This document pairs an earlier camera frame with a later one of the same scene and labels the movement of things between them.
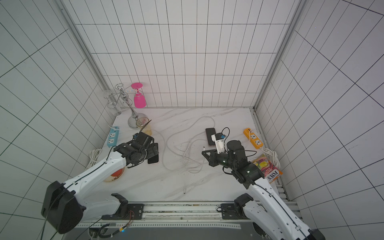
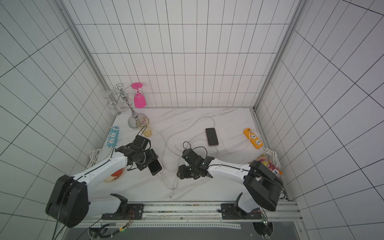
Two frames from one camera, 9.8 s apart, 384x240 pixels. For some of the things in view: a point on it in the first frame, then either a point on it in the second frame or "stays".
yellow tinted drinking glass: [147, 130] stays
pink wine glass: [139, 102] stays
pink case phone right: [210, 131] stays
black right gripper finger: [213, 154] -> [185, 172]
